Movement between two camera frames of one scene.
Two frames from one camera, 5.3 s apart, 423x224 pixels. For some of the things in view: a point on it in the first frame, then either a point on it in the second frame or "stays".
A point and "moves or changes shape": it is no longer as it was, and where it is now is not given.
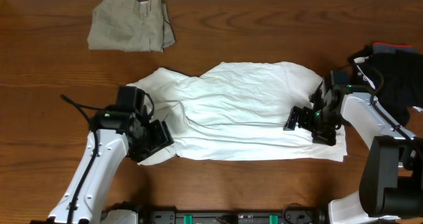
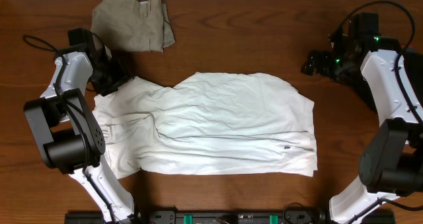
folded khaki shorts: [121, 22] stays
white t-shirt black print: [235, 110] moves or changes shape
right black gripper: [328, 137] → [323, 57]
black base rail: [235, 217] stays
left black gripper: [163, 137] → [121, 75]
